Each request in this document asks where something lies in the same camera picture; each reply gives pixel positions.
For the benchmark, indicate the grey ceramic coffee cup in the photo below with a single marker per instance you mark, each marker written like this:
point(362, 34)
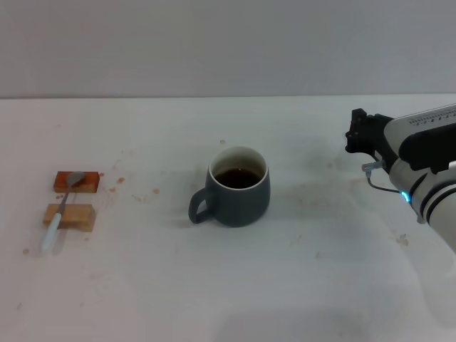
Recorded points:
point(242, 206)

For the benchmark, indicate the dark red wooden block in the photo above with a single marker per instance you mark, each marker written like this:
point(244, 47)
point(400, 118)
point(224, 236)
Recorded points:
point(89, 182)

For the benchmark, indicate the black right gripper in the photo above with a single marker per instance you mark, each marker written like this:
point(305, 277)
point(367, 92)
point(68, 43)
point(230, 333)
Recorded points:
point(381, 139)

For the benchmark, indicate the light tan wooden block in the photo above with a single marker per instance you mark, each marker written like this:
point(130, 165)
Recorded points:
point(78, 213)

